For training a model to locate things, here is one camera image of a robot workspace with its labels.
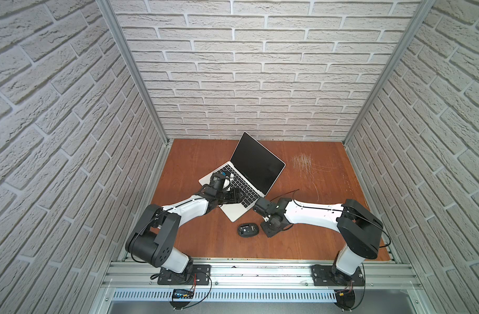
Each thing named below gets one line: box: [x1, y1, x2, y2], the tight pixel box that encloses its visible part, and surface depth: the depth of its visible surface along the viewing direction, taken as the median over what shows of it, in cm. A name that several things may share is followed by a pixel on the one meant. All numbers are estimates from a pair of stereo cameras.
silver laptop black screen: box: [198, 131, 286, 223], surface depth 99 cm
